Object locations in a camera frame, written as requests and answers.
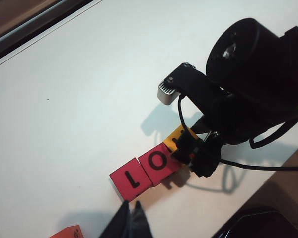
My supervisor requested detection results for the orange foam block monkey print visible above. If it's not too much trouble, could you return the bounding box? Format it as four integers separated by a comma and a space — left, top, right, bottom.
48, 224, 84, 238

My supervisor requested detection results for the yellow foam block letter H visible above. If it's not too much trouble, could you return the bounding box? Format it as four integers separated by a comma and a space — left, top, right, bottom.
163, 123, 199, 152

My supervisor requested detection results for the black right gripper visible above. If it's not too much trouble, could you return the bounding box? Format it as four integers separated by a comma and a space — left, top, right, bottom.
170, 94, 251, 178

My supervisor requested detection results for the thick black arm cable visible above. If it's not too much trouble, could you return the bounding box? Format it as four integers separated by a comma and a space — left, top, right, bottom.
249, 116, 298, 149

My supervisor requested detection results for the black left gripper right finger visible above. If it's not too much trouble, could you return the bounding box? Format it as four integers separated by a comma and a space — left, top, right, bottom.
130, 200, 157, 238

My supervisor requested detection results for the thin black camera cable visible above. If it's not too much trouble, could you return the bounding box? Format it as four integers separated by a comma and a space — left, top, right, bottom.
176, 94, 298, 172

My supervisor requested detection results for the brown desk divider panel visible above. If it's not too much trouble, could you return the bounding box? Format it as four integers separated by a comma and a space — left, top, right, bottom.
0, 0, 95, 64

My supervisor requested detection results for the red foam block letter R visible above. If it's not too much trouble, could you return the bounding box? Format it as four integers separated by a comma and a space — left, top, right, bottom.
138, 142, 181, 187

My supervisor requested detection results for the red foam block letter T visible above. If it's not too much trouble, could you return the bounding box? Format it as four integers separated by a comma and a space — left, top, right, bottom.
109, 157, 153, 201

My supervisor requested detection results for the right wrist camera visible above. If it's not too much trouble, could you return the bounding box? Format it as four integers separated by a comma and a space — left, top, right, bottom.
157, 62, 207, 106

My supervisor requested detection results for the black rounded casing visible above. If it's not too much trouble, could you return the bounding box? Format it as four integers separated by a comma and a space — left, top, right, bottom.
213, 205, 298, 238

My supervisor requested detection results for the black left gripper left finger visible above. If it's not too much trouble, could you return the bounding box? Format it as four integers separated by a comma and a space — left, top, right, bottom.
99, 200, 131, 238

